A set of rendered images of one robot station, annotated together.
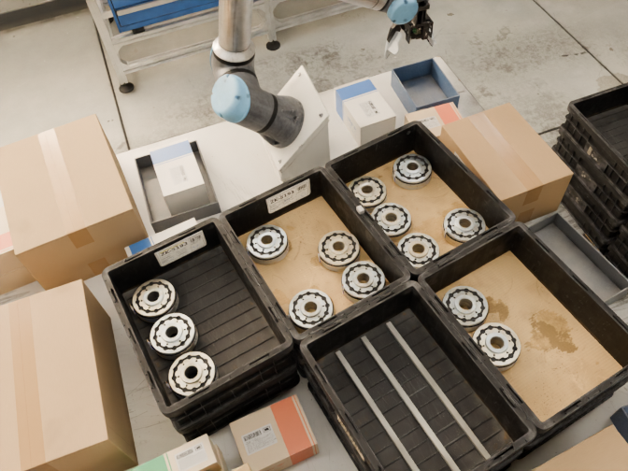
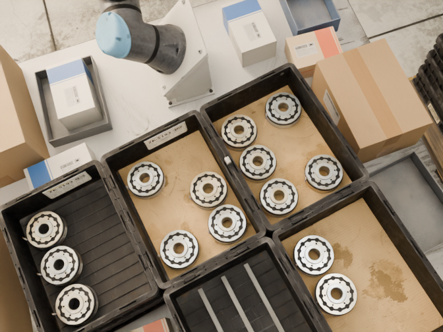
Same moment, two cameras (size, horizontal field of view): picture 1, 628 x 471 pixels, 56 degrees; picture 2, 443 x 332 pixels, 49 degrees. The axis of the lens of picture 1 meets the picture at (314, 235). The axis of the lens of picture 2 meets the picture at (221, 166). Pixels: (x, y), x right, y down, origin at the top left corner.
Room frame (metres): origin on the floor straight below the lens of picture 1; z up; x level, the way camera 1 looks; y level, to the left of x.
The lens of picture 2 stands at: (0.41, -0.16, 2.11)
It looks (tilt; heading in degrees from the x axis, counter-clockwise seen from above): 70 degrees down; 8
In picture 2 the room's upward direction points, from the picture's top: 11 degrees counter-clockwise
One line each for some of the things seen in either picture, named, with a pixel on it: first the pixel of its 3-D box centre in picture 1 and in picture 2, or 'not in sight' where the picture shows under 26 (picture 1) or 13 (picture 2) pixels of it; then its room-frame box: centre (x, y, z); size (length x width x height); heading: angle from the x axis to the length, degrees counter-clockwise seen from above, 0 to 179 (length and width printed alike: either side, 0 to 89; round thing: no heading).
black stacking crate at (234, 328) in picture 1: (198, 318); (82, 253); (0.65, 0.28, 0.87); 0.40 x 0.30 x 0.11; 25
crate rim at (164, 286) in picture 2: (310, 247); (180, 195); (0.78, 0.01, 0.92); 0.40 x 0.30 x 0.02; 25
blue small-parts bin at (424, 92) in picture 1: (423, 90); (308, 7); (1.47, -0.41, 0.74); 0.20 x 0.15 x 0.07; 14
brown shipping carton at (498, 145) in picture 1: (499, 167); (366, 103); (1.07, -0.54, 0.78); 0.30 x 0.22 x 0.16; 17
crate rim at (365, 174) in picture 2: (415, 192); (281, 143); (0.91, -0.26, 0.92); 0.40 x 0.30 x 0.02; 25
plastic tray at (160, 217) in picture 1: (177, 184); (72, 100); (1.18, 0.39, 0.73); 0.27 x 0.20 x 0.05; 15
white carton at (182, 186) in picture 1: (179, 176); (74, 93); (1.20, 0.38, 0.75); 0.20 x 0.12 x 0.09; 17
